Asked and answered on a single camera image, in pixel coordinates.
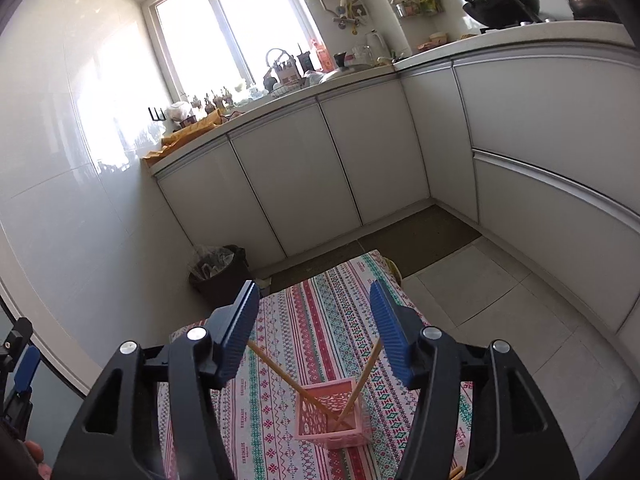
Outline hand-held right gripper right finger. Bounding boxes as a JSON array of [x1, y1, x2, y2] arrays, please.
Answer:
[[369, 279, 581, 480]]

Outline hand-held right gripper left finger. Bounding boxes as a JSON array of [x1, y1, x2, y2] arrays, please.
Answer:
[[52, 280, 261, 480]]

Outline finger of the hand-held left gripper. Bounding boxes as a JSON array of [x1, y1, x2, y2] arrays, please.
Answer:
[[2, 317, 42, 395]]

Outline pink plastic utensil holder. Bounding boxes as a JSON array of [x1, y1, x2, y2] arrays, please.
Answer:
[[295, 379, 372, 453]]

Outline person's left hand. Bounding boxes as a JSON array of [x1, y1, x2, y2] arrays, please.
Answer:
[[22, 440, 53, 480]]

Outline brown trash bin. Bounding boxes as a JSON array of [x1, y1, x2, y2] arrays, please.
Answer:
[[188, 245, 251, 306]]

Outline patterned striped tablecloth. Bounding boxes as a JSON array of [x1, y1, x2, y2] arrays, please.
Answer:
[[157, 251, 476, 480]]

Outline brown floor mat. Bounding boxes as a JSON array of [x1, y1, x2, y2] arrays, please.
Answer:
[[250, 200, 483, 281]]

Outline white base kitchen cabinets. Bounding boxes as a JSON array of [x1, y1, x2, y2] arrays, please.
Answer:
[[150, 42, 640, 351]]

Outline brown paper bag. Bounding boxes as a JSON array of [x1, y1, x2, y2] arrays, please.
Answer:
[[142, 110, 228, 161]]

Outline orange bottle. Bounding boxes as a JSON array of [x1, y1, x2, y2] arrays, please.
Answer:
[[310, 39, 333, 73]]

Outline white kettle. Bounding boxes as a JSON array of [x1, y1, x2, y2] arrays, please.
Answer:
[[366, 30, 391, 61]]

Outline kitchen window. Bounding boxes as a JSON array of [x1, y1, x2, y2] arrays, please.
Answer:
[[142, 0, 321, 103]]

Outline black wok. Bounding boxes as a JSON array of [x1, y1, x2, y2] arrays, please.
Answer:
[[430, 0, 543, 28]]

